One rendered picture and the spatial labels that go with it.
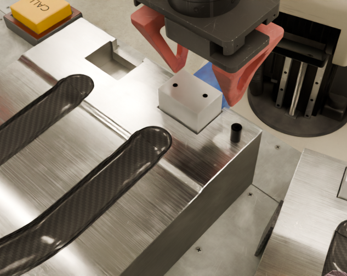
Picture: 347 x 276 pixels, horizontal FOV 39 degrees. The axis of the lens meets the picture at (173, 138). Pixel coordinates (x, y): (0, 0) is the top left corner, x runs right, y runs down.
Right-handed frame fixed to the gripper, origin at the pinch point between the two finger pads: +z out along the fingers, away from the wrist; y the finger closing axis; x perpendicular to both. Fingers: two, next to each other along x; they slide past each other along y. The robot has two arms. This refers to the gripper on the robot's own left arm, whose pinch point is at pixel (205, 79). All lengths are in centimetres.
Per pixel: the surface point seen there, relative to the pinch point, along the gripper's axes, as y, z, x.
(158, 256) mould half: 6.0, 7.4, -13.4
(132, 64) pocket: -11.1, 4.9, 0.2
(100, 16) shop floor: -119, 91, 68
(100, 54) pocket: -14.4, 4.1, -1.5
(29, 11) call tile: -32.6, 7.9, 0.5
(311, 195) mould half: 12.4, 7.6, 0.4
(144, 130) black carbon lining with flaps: -2.3, 3.5, -6.2
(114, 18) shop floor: -113, 92, 72
